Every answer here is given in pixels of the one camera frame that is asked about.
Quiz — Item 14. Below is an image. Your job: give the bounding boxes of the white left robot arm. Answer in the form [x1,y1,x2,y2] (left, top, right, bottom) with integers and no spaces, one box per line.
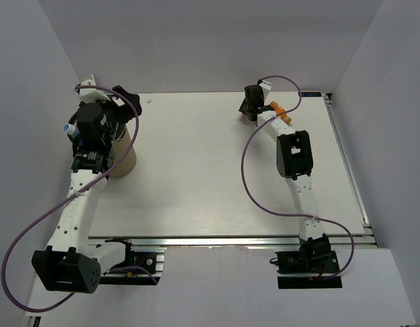
[31,83,142,294]

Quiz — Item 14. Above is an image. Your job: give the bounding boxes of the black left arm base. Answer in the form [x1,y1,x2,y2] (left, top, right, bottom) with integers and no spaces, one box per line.
[100,238,162,286]

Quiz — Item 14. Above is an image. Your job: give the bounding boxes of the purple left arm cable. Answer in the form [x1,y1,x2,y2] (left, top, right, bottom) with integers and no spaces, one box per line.
[0,84,159,312]

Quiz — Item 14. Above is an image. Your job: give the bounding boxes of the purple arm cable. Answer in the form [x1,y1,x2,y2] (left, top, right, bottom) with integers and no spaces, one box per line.
[0,84,159,312]
[240,75,355,280]

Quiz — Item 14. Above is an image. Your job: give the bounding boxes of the blue label bottle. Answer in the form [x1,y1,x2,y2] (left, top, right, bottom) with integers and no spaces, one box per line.
[63,123,81,144]

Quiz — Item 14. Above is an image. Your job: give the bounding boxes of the aluminium table front rail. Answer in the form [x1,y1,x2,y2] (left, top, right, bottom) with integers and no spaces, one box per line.
[88,235,376,247]

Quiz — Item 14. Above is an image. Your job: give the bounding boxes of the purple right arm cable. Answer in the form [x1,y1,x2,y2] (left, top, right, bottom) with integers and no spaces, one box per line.
[240,75,355,280]

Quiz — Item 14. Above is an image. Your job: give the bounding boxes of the orange juice bottle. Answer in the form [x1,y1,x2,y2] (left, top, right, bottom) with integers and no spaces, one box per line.
[270,101,291,125]

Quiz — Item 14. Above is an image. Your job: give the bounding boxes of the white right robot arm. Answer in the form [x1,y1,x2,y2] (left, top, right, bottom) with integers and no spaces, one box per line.
[239,82,331,274]

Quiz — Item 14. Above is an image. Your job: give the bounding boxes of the brown cardboard cylinder bin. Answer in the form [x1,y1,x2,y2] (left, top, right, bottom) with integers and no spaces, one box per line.
[68,112,138,178]

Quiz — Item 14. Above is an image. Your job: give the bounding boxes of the blue sticker right corner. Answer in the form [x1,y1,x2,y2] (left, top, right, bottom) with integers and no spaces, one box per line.
[301,91,322,98]

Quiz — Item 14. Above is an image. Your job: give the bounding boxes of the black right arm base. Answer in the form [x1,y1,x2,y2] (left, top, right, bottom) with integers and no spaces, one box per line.
[269,250,342,290]

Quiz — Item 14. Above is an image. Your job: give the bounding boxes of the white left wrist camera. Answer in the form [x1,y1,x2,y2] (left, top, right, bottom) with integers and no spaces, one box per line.
[75,74,110,104]

